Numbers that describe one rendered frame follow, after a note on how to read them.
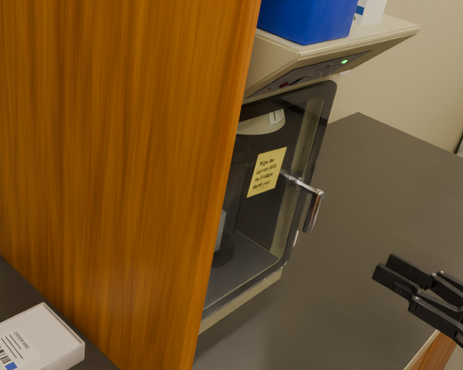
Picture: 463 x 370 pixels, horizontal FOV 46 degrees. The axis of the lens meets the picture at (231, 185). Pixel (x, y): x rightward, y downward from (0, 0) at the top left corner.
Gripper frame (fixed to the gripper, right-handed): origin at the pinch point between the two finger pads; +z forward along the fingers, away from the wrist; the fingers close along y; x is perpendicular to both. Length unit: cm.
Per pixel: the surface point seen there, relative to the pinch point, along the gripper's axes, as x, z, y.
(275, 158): -13.7, 22.4, 9.4
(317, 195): -6.0, 17.9, 0.2
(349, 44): -35.8, 12.0, 16.2
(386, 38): -35.7, 12.1, 5.5
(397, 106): 24, 66, -157
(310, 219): -1.1, 17.9, 0.1
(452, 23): -12, 65, -189
